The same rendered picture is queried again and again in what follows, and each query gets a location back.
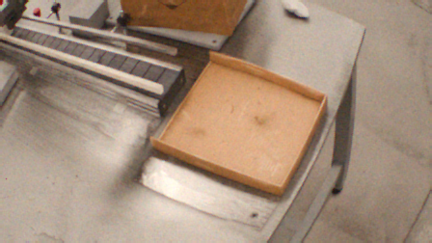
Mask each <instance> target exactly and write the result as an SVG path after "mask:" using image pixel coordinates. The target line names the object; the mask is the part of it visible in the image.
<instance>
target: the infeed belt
mask: <svg viewBox="0 0 432 243"><path fill-rule="evenodd" d="M11 37H15V38H19V39H21V40H24V41H29V42H30V43H35V44H37V45H41V46H43V47H47V48H49V49H53V50H56V51H59V52H63V53H66V54H69V55H71V56H74V57H78V58H80V59H83V60H87V61H89V62H93V63H95V64H99V65H101V66H105V67H108V68H112V69H114V70H116V69H117V70H118V71H121V72H123V73H125V72H126V73H128V74H130V75H133V76H135V77H136V76H138V77H141V78H142V79H145V80H148V81H150V82H152V81H153V82H155V83H157V84H160V85H162V87H163V92H162V95H160V94H156V93H153V92H150V91H148V90H146V89H143V88H140V87H137V86H136V85H130V84H128V83H126V82H123V81H121V80H120V81H119V80H118V79H115V78H113V77H109V76H107V75H104V74H100V73H98V72H94V71H92V70H90V69H86V68H85V67H80V66H77V65H73V64H72V63H68V62H65V61H63V60H60V59H57V58H55V57H54V58H53V57H52V56H49V55H46V54H42V53H40V52H38V51H35V50H32V49H29V48H26V47H24V46H21V45H19V44H14V43H12V42H9V41H7V40H2V39H0V41H1V42H3V43H4V44H8V45H10V46H13V47H15V48H19V49H20V50H21V49H22V50H24V51H27V52H28V53H29V52H30V53H31V54H34V55H35V54H36V55H37V56H40V57H43V58H45V59H48V60H49V61H50V60H51V61H53V62H56V63H59V64H60V65H64V66H67V67H69V68H73V69H76V70H78V71H82V72H84V73H88V74H90V75H93V76H95V77H96V78H101V79H103V80H105V81H109V82H112V83H113V84H116V85H120V86H122V87H125V88H127V89H128V90H131V91H133V90H134V91H135V92H138V93H141V94H144V95H147V96H150V97H153V98H155V99H158V100H159V101H160V100H163V98H164V97H165V94H166V93H167V91H168V90H169V89H170V88H171V87H172V85H173V84H174V83H175V81H176V80H177V78H178V77H179V75H180V74H181V71H179V70H176V69H175V70H173V69H170V68H167V67H163V66H160V65H158V64H153V63H150V62H147V61H143V60H141V61H140V59H137V58H136V59H135V58H132V57H130V56H125V55H122V54H119V53H117V52H115V53H114V52H112V51H107V50H105V49H101V48H96V47H93V46H89V45H87V44H84V43H80V42H76V41H70V40H67V39H63V38H58V37H55V36H51V35H48V34H47V35H46V34H45V33H41V32H37V31H34V30H30V29H27V28H26V29H25V28H22V27H18V26H16V25H15V26H14V27H13V33H12V35H11Z"/></svg>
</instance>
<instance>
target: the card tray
mask: <svg viewBox="0 0 432 243"><path fill-rule="evenodd" d="M209 54H210V60H211V62H210V64H209V65H208V67H206V68H205V69H204V71H203V72H202V74H201V76H200V77H199V79H198V80H197V82H196V83H194V85H193V87H192V89H191V90H190V92H189V93H188V95H187V96H186V97H185V98H184V100H183V102H182V103H181V104H180V105H179V107H178V108H177V110H176V111H175V113H174V116H173V117H172V119H171V120H170V121H169V123H168V124H167V126H166V127H165V130H164V131H163V133H162V134H161V136H160V137H159V139H156V138H153V137H150V140H151V143H152V146H153V148H154V149H158V150H159V151H160V152H163V153H165V154H168V155H170V156H172V157H175V158H178V159H180V160H183V162H185V163H188V164H190V165H194V166H197V167H199V168H202V169H204V170H207V171H210V172H212V173H214V174H217V175H219V176H223V177H227V178H229V179H232V180H234V181H237V182H240V183H242V184H245V185H247V186H250V187H255V188H256V189H259V190H261V191H264V192H265V191H266V192H269V193H271V194H274V195H278V196H282V194H283V192H284V189H285V188H286V186H287V184H288V182H289V181H290V180H291V178H292V177H293V175H294V174H295V172H296V170H297V168H298V166H299V164H300V162H301V160H302V159H303V157H304V155H305V153H306V151H307V148H308V145H309V144H310V142H311V139H312V137H313V135H314V133H315V131H316V128H317V126H318V125H319V123H320V121H321V117H322V116H323V114H324V112H325V108H326V106H327V104H328V98H327V94H326V93H323V92H321V91H318V90H317V89H316V88H314V87H311V86H309V85H306V84H303V83H300V82H298V81H297V80H294V79H291V78H289V77H286V76H283V75H280V74H278V73H277V72H275V71H272V70H269V69H266V68H263V67H258V66H257V65H255V64H252V63H249V62H245V61H242V60H239V59H236V58H233V57H231V56H228V55H224V54H221V53H218V52H215V51H211V50H209Z"/></svg>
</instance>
